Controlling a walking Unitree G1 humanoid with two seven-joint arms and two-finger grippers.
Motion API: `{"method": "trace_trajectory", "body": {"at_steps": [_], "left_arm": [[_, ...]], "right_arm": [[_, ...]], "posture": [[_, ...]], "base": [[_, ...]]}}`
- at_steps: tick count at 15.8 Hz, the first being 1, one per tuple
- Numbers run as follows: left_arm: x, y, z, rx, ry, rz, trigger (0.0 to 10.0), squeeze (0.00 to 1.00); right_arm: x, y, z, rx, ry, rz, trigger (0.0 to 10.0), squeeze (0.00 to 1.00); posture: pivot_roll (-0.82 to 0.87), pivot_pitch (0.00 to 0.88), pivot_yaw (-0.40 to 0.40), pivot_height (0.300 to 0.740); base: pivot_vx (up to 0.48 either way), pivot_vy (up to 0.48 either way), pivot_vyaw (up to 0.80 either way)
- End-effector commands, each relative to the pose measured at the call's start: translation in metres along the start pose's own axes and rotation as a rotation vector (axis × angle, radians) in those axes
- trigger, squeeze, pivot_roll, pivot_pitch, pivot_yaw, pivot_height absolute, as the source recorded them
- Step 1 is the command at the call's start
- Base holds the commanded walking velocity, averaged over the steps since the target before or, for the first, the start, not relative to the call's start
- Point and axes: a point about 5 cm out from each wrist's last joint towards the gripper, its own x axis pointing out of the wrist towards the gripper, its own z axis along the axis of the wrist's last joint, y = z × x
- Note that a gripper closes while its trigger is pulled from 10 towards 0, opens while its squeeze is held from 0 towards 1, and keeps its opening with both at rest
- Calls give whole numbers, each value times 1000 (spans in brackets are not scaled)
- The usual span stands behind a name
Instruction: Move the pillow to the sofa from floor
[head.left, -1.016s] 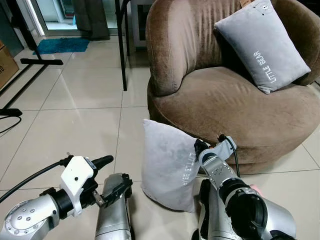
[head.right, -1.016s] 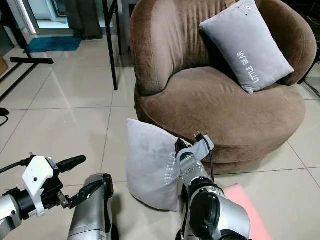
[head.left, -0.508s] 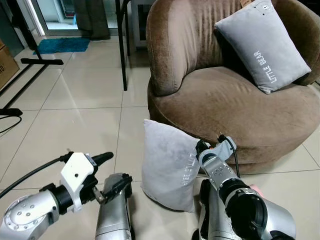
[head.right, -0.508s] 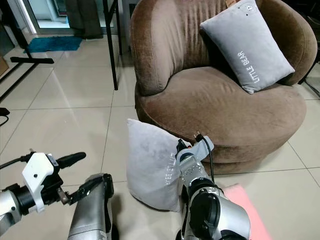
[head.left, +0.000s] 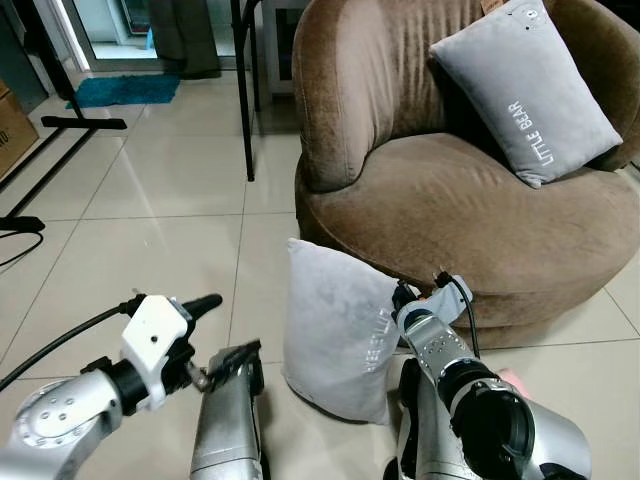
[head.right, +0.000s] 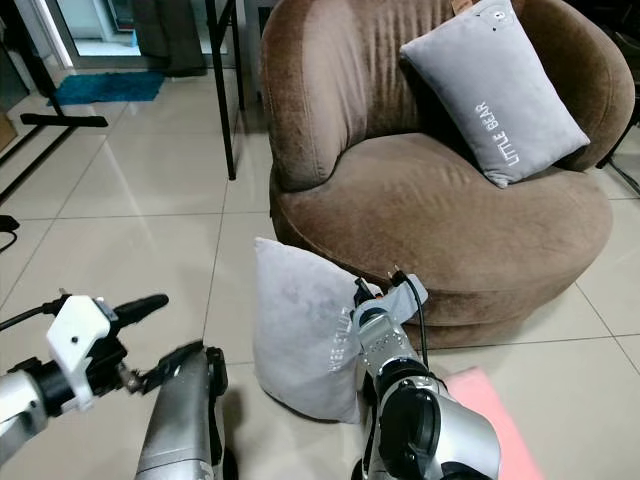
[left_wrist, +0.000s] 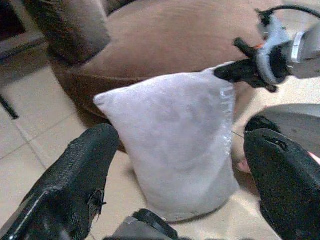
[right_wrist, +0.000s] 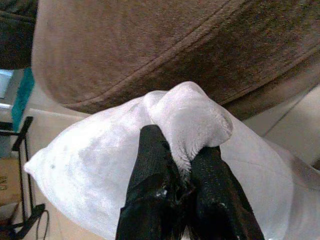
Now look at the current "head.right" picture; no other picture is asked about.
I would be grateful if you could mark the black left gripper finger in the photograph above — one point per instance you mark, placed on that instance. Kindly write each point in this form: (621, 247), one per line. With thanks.
(185, 365)
(142, 307)

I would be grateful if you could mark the grey little bear pillow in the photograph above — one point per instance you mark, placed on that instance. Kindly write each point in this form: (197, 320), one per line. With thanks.
(490, 90)
(300, 330)

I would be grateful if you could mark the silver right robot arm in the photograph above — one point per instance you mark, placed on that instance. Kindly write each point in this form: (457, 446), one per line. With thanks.
(430, 430)

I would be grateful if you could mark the brown velvet round sofa chair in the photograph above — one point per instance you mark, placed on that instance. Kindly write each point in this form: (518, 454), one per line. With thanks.
(440, 230)

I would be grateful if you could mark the teal floor mat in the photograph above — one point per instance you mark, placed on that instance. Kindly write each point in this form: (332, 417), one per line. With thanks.
(108, 87)

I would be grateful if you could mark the silver left robot leg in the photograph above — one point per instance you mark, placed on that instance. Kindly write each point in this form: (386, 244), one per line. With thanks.
(180, 435)

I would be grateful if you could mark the dark curtain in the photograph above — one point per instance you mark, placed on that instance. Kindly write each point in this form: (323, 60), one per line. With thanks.
(168, 33)

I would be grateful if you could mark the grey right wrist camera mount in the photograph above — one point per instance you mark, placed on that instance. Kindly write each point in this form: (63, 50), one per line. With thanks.
(402, 297)

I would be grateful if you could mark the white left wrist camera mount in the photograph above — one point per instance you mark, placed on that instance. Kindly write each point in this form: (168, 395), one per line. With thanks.
(80, 335)

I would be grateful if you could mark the black metal rack frame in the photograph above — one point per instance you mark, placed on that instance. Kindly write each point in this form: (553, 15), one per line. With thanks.
(65, 120)

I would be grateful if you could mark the white glass door frame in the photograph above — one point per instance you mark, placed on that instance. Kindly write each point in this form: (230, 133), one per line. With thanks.
(90, 20)

